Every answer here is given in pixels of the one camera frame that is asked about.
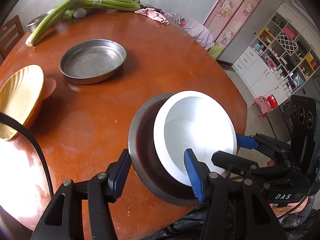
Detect yellow shell-shaped plate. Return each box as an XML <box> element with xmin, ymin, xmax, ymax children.
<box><xmin>1</xmin><ymin>64</ymin><xmax>44</xmax><ymax>128</ymax></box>

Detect red kids stool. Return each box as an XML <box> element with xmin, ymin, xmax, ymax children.
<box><xmin>267</xmin><ymin>94</ymin><xmax>278</xmax><ymax>109</ymax></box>

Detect celery stalk front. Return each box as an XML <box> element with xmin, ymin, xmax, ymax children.
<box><xmin>25</xmin><ymin>0</ymin><xmax>80</xmax><ymax>47</ymax></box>

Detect black cable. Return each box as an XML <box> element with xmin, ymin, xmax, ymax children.
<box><xmin>0</xmin><ymin>112</ymin><xmax>54</xmax><ymax>201</ymax></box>

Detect white foam net fruit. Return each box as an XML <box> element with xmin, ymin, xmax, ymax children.
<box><xmin>73</xmin><ymin>8</ymin><xmax>87</xmax><ymax>18</ymax></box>

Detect steel bowl at table back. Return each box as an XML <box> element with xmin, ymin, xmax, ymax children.
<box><xmin>27</xmin><ymin>9</ymin><xmax>54</xmax><ymax>33</ymax></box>

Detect large red instant-noodle bowl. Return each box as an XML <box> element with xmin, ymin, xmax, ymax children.
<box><xmin>153</xmin><ymin>91</ymin><xmax>193</xmax><ymax>186</ymax></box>

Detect small red instant-noodle bowl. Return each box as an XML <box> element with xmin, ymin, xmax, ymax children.
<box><xmin>159</xmin><ymin>90</ymin><xmax>238</xmax><ymax>181</ymax></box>

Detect steel pan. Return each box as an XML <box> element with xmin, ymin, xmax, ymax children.
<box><xmin>59</xmin><ymin>39</ymin><xmax>127</xmax><ymax>85</ymax></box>

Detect lilac garment on chair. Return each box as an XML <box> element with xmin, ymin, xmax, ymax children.
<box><xmin>163</xmin><ymin>10</ymin><xmax>214</xmax><ymax>50</ymax></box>

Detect steel bowl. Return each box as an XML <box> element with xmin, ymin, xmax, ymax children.
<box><xmin>128</xmin><ymin>93</ymin><xmax>199</xmax><ymax>206</ymax></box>
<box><xmin>27</xmin><ymin>9</ymin><xmax>54</xmax><ymax>33</ymax></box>

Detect pink kids stool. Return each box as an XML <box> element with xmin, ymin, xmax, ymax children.
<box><xmin>252</xmin><ymin>96</ymin><xmax>272</xmax><ymax>117</ymax></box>

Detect brown wooden chair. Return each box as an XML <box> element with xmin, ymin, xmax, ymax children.
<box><xmin>1</xmin><ymin>15</ymin><xmax>24</xmax><ymax>60</ymax></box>

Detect orange bear-shaped plate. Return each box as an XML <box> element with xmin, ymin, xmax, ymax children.
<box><xmin>23</xmin><ymin>77</ymin><xmax>57</xmax><ymax>128</ymax></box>

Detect pink crumpled cloth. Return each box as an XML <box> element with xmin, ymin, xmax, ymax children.
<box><xmin>135</xmin><ymin>8</ymin><xmax>170</xmax><ymax>25</ymax></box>

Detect black induction cooker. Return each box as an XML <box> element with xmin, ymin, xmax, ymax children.
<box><xmin>291</xmin><ymin>94</ymin><xmax>319</xmax><ymax>179</ymax></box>

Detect pink Hello Kitty curtain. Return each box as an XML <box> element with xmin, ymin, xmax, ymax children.
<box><xmin>204</xmin><ymin>0</ymin><xmax>261</xmax><ymax>59</ymax></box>

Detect celery bunch back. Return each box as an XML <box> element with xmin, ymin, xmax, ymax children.
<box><xmin>71</xmin><ymin>0</ymin><xmax>140</xmax><ymax>11</ymax></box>

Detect white shelf cabinet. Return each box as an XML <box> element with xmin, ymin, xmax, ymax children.
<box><xmin>232</xmin><ymin>4</ymin><xmax>319</xmax><ymax>104</ymax></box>

